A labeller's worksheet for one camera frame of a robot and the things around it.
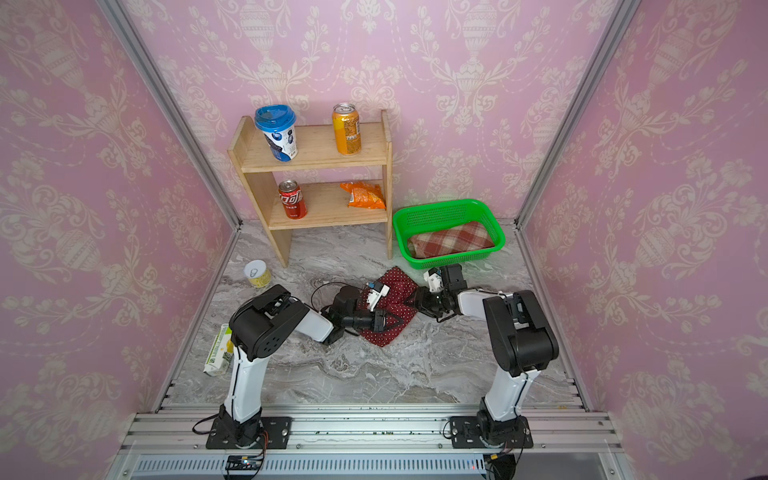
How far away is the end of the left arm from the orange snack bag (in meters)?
0.33

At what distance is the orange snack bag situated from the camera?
92 centimetres

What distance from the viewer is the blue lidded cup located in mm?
697

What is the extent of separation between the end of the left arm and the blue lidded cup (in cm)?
48

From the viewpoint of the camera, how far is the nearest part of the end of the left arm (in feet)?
2.79

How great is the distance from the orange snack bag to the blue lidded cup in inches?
9.4
